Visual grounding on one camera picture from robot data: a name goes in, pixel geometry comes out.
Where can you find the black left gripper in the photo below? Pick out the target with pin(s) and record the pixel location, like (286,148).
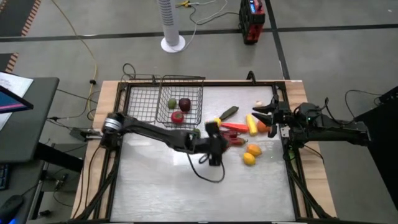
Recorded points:
(213,144)

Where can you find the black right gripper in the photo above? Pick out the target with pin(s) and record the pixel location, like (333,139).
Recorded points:
(281,115)

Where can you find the white garlic bulb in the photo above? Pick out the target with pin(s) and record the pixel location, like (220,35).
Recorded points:
(258,102)

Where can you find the yellow corn cob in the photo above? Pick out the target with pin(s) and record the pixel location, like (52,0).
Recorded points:
(252,124)

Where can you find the yellow lemon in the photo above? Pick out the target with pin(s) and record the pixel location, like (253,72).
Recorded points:
(219,122)
(249,159)

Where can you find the dark green cucumber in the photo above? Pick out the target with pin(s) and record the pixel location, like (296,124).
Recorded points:
(229,112)

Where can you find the red tomato green stem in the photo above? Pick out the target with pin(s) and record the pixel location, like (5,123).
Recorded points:
(177,117)

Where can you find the dark red apple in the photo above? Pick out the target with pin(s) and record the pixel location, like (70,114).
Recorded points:
(184,104)

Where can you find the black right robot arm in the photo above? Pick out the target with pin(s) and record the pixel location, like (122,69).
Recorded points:
(329,127)

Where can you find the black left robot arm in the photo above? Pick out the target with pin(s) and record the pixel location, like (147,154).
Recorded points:
(155,132)

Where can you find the red black tool box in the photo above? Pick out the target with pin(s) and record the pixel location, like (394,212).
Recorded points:
(252,21)

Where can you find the large black box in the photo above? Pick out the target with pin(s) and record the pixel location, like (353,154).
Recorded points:
(382,149)

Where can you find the white tower fan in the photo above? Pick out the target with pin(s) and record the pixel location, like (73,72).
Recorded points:
(171,25)

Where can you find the grey power adapter box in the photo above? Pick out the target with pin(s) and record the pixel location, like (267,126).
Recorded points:
(81,133)

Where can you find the dark grey desk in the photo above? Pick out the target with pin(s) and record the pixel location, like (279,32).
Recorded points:
(28,130)

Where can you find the tablet with blue screen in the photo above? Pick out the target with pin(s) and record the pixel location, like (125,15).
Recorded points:
(12,104)

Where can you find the white paper sheet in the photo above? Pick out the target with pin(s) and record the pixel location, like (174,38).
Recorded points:
(15,84)

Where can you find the black computer mouse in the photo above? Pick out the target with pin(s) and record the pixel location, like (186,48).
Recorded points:
(11,207)

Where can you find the black keyboard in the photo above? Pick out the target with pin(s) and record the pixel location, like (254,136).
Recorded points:
(3,177)

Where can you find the black mat orange striped edge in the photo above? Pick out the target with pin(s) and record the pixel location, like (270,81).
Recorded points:
(12,15)
(4,62)

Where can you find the black metal table frame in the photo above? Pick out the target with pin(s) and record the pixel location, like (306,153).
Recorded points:
(233,83)

